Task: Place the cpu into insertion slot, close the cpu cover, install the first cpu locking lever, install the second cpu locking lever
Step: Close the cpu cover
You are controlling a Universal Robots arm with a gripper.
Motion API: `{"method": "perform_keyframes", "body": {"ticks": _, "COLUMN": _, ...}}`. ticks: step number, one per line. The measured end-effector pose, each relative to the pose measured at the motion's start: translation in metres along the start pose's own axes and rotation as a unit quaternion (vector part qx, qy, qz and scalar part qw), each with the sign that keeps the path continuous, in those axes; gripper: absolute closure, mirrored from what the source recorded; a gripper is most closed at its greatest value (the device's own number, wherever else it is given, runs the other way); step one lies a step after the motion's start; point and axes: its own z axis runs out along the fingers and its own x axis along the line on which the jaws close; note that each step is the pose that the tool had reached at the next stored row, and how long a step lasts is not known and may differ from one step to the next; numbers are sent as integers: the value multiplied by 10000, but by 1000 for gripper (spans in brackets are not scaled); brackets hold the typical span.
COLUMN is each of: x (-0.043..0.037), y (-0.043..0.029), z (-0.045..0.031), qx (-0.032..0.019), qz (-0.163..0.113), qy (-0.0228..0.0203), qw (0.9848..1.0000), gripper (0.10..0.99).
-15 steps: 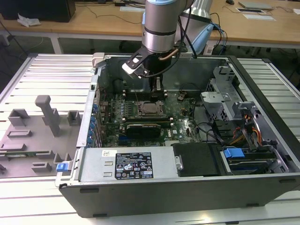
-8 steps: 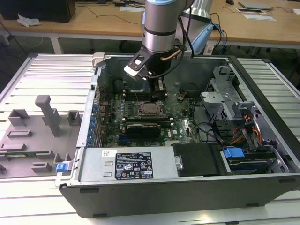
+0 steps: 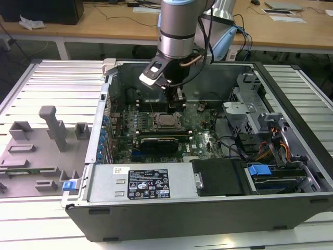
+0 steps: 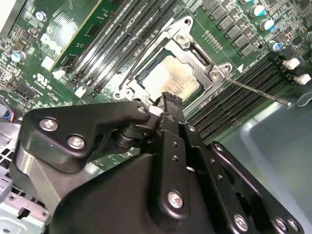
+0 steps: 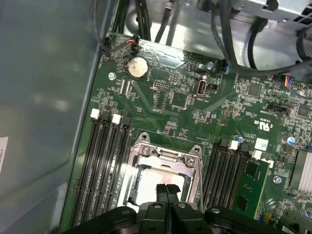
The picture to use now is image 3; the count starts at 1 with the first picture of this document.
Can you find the metal locking lever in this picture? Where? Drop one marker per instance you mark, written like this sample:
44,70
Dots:
151,106

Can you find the silver green CPU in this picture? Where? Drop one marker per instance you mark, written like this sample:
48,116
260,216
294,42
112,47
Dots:
167,121

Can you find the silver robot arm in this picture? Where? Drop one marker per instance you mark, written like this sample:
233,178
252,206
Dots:
177,26

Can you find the black RAM slot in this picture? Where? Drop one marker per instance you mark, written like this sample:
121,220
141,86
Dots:
164,134
145,108
145,103
164,131
164,138

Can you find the CPU socket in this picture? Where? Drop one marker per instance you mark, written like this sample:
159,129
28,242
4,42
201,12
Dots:
155,128

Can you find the black plastic bay cover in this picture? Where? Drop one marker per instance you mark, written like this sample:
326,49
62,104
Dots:
218,177

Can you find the pale blue teach pendant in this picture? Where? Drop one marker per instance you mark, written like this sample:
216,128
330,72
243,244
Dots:
225,41

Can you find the grey case latch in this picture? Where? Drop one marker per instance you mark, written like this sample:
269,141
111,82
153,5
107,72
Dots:
109,66

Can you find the green motherboard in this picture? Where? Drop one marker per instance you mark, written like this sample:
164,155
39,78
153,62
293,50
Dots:
200,140

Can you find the silver drive cage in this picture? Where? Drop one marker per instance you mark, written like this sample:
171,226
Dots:
242,109

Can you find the black graphics card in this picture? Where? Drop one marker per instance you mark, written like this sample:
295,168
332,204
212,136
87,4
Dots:
160,145

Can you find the blue card retention clip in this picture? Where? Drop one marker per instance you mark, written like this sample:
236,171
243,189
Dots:
105,119
101,145
103,134
99,156

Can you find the wooden desk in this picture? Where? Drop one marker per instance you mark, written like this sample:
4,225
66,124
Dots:
104,28

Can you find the black computer mouse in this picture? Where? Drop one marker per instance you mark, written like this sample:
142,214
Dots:
255,2

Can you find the black power supply label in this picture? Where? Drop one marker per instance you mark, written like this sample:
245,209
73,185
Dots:
147,183

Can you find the silver laptop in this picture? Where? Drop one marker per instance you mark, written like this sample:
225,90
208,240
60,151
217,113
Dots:
283,5

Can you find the blue disk carrier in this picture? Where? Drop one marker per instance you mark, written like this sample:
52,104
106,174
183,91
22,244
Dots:
260,172

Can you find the silver power supply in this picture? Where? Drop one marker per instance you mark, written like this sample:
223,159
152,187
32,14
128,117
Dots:
109,182

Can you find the black silver PC case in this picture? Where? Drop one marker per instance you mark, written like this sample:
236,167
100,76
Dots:
182,221

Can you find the black computer box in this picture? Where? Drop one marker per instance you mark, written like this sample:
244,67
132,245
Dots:
39,10

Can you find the crumpled white paper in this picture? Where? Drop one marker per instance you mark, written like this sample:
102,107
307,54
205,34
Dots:
32,23

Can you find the blue case latch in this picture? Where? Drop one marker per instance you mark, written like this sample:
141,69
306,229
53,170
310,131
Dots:
68,186

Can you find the grey parts rack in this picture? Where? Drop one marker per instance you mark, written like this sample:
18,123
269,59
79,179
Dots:
39,161

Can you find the green RAM stick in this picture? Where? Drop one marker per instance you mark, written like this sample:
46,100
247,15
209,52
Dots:
23,172

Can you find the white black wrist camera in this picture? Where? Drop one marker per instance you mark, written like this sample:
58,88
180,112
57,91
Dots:
153,75

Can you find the silver drive bracket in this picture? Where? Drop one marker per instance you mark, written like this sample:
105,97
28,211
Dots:
294,130

